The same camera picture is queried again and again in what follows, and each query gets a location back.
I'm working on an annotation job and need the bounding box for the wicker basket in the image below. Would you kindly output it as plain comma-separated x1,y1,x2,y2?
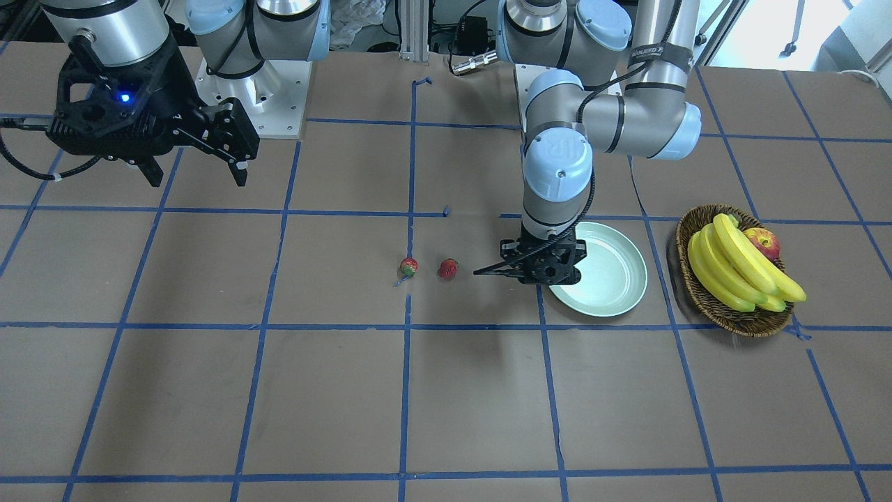
666,204,794,337

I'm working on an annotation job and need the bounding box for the red apple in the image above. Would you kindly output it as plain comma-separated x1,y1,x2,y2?
744,227,781,261

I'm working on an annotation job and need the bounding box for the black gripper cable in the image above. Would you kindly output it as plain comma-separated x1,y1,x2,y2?
0,119,105,183

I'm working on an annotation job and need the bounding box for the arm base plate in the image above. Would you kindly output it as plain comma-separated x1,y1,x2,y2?
195,60,314,139

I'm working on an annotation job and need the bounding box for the yellow banana bunch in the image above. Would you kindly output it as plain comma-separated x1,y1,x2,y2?
679,212,807,314

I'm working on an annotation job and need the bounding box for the red strawberry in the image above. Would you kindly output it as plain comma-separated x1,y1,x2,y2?
437,258,460,280
399,257,420,277

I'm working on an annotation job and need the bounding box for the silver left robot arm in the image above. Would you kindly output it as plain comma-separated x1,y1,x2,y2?
477,1,702,285

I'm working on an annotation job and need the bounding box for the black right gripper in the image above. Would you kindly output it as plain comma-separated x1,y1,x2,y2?
47,35,259,188

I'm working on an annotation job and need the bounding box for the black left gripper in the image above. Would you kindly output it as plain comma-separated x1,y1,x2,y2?
499,233,588,286

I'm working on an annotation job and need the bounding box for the pale green plate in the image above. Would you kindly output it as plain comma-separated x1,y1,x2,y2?
549,222,649,317

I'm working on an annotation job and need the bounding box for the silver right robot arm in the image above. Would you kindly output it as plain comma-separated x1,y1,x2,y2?
40,1,331,187

